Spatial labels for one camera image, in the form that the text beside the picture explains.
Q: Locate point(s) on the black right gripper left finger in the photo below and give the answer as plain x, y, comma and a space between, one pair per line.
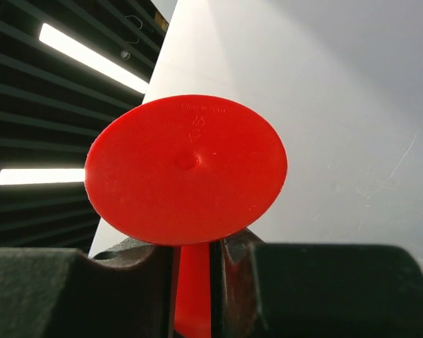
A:
124, 291

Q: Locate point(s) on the red wine glass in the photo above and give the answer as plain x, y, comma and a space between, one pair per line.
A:
185, 171

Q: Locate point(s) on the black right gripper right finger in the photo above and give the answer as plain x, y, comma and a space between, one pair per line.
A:
313, 290

